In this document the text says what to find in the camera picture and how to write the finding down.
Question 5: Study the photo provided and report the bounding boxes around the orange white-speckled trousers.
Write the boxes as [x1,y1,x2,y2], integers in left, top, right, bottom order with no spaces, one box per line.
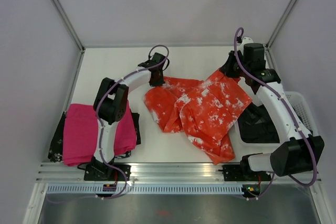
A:
[143,70,252,165]

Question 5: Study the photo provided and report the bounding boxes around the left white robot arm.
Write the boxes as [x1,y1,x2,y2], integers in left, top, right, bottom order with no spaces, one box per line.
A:
[90,52,169,180]

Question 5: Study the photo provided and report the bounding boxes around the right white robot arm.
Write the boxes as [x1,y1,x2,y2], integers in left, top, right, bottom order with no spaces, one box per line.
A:
[220,39,324,180]

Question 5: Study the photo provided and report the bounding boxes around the folded magenta trousers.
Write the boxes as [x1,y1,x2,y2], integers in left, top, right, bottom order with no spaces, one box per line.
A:
[62,103,137,167]

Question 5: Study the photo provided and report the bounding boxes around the black clothes in basket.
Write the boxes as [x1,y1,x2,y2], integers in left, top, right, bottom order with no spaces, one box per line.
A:
[235,103,282,147]

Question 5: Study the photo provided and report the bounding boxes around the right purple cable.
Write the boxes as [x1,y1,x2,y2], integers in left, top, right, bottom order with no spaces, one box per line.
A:
[233,27,317,187]

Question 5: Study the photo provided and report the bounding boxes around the purple cable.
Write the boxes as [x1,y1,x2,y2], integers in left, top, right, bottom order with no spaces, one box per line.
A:
[233,27,317,187]
[94,45,170,167]

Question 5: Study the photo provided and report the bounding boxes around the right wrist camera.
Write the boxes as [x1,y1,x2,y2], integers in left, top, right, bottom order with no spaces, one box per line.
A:
[236,36,254,46]

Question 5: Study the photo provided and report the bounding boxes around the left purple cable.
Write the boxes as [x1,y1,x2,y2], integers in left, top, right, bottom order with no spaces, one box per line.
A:
[94,45,170,167]

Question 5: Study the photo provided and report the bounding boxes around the right aluminium frame post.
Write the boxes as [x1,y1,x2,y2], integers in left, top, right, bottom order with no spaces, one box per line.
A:
[265,0,314,50]

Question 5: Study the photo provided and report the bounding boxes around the aluminium frame post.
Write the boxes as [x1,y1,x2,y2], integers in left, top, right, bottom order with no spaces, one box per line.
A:
[265,0,314,50]
[51,0,85,52]

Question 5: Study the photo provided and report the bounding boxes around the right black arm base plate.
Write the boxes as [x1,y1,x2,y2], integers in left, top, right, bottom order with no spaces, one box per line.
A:
[220,164,271,182]

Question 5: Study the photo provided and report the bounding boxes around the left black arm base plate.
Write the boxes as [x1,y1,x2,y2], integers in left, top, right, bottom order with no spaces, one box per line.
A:
[83,164,125,182]

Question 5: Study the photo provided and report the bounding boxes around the white slotted cable duct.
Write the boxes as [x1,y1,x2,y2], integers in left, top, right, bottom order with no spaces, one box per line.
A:
[47,184,244,195]

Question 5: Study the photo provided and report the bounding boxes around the aluminium mounting rail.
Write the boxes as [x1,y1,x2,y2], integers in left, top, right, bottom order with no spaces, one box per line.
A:
[36,162,322,183]

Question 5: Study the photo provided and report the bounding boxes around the left aluminium frame post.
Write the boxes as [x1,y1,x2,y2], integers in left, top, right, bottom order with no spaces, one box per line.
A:
[51,0,85,52]

